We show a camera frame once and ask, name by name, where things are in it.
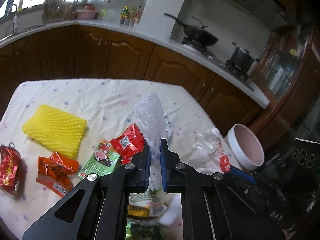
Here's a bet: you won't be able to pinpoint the red snack wrapper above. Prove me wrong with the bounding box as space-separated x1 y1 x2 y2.
111 124 145 165

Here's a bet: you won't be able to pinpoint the green juice pouch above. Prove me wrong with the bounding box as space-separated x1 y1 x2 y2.
127 191 168 219

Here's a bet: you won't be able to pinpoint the green milk carton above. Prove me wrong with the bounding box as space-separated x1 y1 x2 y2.
77 139 120 180

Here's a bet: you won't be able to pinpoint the white plastic bag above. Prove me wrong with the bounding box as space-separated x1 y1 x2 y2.
182 128 231 175

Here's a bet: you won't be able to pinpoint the clear bubble wrap piece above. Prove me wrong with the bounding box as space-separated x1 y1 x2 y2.
133 93 167 191

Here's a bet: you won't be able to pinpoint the pink white trash bin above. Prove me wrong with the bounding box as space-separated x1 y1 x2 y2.
225 124 265 171

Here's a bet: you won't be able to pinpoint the brown lower kitchen cabinets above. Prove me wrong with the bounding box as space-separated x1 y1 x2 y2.
1 25 261 133

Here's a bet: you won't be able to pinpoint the kitchen faucet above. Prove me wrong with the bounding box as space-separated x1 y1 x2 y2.
8 4 18 35

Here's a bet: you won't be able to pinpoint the green crumpled wrapper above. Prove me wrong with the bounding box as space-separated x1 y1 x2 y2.
125 218 165 240

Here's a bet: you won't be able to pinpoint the orange snack wrapper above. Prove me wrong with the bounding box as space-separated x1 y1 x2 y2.
36 152 79 197

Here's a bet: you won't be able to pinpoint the yellow foam fruit net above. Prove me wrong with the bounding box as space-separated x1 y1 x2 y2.
22 105 87 159

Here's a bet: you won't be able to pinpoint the floral white tablecloth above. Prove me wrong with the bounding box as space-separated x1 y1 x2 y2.
1 79 214 239

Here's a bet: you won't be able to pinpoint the glass door wooden cabinet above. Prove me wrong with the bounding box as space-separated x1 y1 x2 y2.
250 26 319 147

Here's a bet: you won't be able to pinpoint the dark stock pot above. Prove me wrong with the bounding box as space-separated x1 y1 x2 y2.
226 42 260 74

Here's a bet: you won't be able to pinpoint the gas stove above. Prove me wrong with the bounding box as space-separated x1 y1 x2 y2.
169 40 254 92

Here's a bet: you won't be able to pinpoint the crushed red drink can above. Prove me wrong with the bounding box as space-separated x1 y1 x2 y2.
0 142 22 197

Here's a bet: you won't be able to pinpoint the black wok with lid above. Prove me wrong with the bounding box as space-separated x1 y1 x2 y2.
163 13 219 47

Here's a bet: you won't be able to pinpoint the pink basin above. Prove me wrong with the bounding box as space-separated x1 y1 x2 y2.
76 4 98 20

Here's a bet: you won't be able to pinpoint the dish drying rack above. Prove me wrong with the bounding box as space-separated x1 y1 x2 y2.
43 0 65 23

